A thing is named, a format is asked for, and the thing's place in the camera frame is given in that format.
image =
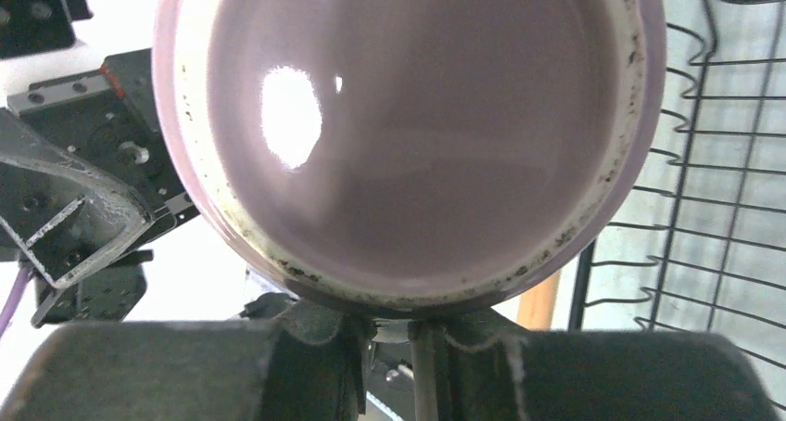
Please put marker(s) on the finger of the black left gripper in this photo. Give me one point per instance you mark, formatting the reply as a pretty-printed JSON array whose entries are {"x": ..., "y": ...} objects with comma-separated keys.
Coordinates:
[
  {"x": 108, "y": 295},
  {"x": 68, "y": 217}
]

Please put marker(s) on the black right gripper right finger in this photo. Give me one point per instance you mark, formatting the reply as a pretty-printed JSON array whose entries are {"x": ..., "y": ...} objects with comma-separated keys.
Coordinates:
[{"x": 482, "y": 366}]

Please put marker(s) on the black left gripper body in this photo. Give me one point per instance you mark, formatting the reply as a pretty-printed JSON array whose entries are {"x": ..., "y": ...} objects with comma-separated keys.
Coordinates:
[{"x": 108, "y": 118}]

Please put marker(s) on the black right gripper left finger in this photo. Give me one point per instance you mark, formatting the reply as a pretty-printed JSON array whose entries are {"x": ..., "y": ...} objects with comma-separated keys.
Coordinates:
[{"x": 306, "y": 363}]

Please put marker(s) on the lilac purple mug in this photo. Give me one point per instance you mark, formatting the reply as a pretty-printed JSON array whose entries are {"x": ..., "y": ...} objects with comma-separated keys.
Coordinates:
[{"x": 409, "y": 158}]

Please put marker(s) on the left wooden rack handle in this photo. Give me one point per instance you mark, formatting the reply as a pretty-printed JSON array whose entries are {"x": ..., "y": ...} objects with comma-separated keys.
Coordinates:
[{"x": 536, "y": 306}]

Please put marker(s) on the black wire dish rack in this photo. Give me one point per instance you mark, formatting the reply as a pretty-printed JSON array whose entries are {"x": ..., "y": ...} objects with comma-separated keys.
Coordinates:
[{"x": 699, "y": 244}]

